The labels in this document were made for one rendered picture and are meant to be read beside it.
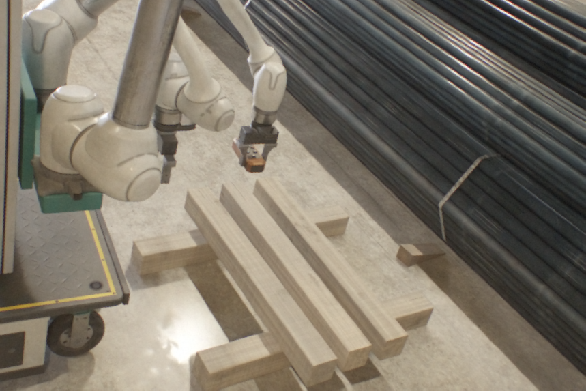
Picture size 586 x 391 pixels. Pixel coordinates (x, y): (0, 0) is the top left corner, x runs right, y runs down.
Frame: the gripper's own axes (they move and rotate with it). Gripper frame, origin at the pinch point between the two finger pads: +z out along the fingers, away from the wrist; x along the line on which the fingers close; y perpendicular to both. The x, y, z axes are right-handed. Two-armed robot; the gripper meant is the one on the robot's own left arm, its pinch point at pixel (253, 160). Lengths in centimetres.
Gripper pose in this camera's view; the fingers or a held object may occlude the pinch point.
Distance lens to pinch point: 266.8
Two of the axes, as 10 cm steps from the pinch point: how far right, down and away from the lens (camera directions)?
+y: -3.8, -5.6, 7.3
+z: -2.2, 8.3, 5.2
